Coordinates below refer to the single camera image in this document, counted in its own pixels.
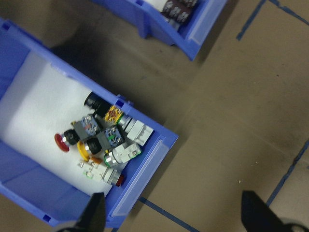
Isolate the blue bin with batteries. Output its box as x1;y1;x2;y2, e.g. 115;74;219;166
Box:
90;0;229;61

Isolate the white switch with green ring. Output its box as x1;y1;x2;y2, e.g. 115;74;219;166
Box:
117;113;155;147
104;142;142;168

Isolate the white switch with red lens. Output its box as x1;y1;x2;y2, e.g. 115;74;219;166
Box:
78;158;125;188

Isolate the red mushroom stop switch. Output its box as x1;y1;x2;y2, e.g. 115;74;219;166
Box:
54;115;101;153

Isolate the black knob switch yellow block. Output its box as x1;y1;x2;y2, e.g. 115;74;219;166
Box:
84;91;122;123

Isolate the blue bin with push buttons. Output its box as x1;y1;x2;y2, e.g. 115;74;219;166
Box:
0;16;180;229

